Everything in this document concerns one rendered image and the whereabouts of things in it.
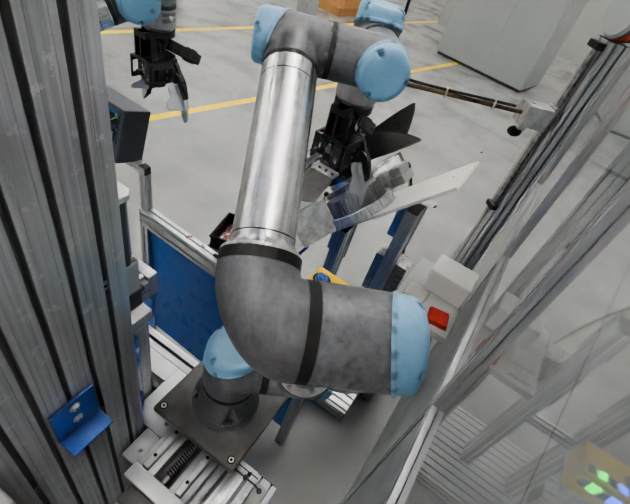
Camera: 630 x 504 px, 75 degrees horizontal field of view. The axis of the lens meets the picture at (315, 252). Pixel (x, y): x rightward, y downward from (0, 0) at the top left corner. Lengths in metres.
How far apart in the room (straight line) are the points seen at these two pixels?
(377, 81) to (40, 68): 0.38
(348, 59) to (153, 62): 0.57
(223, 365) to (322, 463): 1.40
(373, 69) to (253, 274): 0.32
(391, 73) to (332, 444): 1.85
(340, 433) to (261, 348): 1.82
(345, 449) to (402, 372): 1.76
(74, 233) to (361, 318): 0.34
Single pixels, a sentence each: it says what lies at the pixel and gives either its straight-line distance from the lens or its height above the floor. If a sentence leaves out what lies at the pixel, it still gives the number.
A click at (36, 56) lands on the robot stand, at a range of 0.44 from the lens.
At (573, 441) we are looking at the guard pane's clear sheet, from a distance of 0.49.
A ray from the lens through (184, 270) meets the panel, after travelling 1.75.
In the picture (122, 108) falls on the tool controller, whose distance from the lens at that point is 1.55.
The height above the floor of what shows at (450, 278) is 0.97.
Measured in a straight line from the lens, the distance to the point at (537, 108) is 1.56.
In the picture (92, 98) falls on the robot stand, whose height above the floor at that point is 1.74.
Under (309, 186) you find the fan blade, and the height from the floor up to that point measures 1.19.
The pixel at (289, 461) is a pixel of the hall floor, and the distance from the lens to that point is 2.11.
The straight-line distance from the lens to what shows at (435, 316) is 1.60.
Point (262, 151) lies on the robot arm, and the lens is 0.49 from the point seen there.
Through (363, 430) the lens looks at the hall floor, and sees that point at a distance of 2.27.
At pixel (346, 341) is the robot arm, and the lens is 0.42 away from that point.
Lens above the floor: 1.95
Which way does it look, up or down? 42 degrees down
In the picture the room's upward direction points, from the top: 18 degrees clockwise
